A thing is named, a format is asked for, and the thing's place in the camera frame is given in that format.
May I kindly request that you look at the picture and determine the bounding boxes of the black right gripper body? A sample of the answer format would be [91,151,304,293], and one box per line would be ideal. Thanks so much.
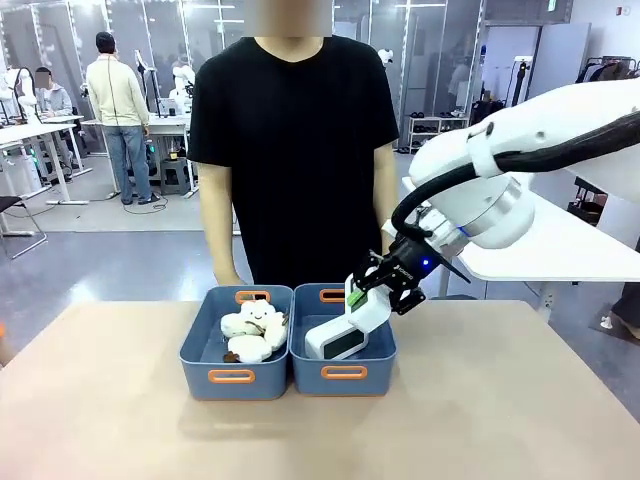
[381,238,442,295]

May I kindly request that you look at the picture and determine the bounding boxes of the white digital clock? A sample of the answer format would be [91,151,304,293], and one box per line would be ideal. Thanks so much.
[304,314,372,362]
[344,283,394,334]

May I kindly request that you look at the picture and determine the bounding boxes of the white cloud plush toy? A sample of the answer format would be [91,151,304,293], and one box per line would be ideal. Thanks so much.
[220,313,249,340]
[238,298,281,326]
[223,335,274,365]
[264,319,290,352]

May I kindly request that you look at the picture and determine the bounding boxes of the person right forearm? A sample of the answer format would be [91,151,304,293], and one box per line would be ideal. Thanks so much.
[202,209,242,275]

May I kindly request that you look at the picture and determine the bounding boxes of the person left forearm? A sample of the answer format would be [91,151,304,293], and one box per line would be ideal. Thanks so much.
[373,144,397,251]

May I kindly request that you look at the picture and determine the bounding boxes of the person right hand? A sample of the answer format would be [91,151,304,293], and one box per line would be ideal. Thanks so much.
[213,268,249,288]

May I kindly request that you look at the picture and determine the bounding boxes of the white side table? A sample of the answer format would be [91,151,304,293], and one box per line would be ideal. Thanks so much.
[381,164,640,321]

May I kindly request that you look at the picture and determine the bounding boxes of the white shoe rack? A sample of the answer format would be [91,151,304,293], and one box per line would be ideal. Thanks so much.
[406,113,472,154]

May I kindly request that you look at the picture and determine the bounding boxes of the person torso black t-shirt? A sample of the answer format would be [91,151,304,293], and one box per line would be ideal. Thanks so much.
[187,33,401,289]

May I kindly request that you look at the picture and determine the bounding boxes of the dark step stool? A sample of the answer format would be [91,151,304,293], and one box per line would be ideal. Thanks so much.
[159,157,192,197]

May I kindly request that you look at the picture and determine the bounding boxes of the white office desk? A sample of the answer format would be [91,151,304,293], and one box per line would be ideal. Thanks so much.
[81,114,195,199]
[0,114,92,207]

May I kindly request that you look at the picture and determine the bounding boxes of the clothes rack with garments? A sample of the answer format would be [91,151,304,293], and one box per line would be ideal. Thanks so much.
[574,55,640,85]

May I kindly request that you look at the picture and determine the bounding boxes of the standing man cream sweater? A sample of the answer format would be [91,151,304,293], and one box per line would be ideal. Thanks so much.
[85,31,162,207]

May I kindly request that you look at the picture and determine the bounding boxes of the black folding chair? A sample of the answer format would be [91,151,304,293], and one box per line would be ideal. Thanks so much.
[0,194,49,261]

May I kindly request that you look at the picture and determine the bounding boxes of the seated person grey hoodie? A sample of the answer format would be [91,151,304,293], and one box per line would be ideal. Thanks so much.
[32,66,76,124]

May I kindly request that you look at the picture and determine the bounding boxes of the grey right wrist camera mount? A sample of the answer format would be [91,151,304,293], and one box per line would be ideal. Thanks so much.
[415,206,469,257]

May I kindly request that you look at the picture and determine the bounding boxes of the blue plastic basket orange handles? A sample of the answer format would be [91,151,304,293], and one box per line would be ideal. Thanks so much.
[178,284,294,402]
[289,283,399,397]

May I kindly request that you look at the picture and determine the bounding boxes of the black corrugated cable conduit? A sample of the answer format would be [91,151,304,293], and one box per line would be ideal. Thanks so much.
[391,107,640,237]

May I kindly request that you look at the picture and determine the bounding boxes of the white camera stand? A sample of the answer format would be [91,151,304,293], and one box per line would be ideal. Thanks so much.
[513,55,532,109]

